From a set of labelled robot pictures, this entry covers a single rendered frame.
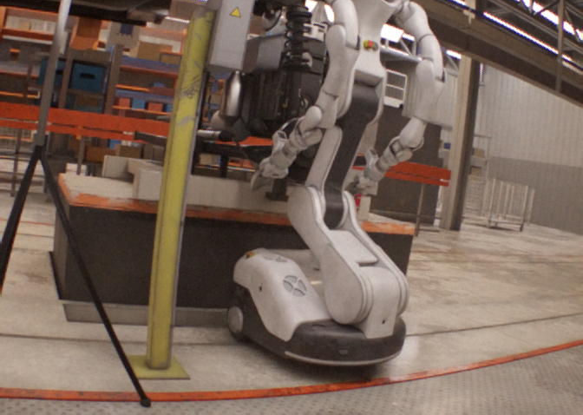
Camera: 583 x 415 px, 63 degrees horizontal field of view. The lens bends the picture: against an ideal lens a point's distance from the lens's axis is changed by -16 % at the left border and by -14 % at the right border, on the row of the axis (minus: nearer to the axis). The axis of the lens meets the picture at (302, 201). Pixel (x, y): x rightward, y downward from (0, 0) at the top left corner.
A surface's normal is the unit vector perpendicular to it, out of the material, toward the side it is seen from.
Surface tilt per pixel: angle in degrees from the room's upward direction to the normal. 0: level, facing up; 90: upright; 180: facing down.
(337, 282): 90
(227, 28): 90
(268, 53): 90
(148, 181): 90
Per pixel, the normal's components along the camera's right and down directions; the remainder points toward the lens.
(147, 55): 0.51, 0.14
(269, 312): -0.78, -0.07
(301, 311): 0.50, -0.69
